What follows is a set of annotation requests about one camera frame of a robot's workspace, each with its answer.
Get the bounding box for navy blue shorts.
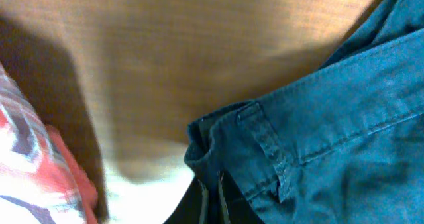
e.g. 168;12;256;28
168;0;423;223

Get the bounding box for red printed garment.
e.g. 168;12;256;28
1;70;97;224

